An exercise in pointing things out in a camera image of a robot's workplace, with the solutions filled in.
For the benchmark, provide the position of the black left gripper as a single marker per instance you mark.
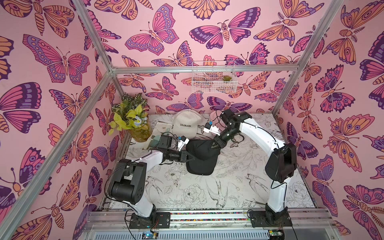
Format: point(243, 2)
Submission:
point(182, 156)

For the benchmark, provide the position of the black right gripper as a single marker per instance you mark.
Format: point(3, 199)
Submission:
point(220, 141)

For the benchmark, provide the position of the black cap with white patch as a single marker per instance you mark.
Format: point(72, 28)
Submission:
point(205, 154)

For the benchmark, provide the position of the white Colorado cap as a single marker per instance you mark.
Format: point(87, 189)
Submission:
point(186, 122)

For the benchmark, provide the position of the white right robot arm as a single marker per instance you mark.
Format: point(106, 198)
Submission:
point(282, 157)

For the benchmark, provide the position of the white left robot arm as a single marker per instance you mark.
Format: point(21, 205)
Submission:
point(127, 181)

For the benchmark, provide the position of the teal bristle brush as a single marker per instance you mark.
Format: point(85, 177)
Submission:
point(154, 143)

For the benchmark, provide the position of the cream cloth under brush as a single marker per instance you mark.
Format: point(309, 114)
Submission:
point(159, 129)

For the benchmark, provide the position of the small succulent in basket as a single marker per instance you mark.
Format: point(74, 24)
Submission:
point(226, 78)

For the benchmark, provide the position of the potted green plant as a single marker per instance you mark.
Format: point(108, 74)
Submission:
point(131, 115)

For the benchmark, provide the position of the aluminium left side bar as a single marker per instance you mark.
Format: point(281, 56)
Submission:
point(28, 197)

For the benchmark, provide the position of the aluminium horizontal back bar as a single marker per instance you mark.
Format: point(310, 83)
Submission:
point(224, 68)

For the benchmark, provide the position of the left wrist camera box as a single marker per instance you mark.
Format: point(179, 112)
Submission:
point(182, 141)

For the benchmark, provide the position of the white wire basket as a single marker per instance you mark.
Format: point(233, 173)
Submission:
point(211, 82)

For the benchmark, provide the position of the aluminium corner post left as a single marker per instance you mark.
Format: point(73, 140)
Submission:
point(98, 46)

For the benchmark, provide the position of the aluminium corner post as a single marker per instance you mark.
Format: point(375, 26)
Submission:
point(98, 46)
point(321, 29)

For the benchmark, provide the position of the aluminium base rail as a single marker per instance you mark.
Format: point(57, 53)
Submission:
point(236, 224)

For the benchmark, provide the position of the aluminium corner post right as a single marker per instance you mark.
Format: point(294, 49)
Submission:
point(321, 29)

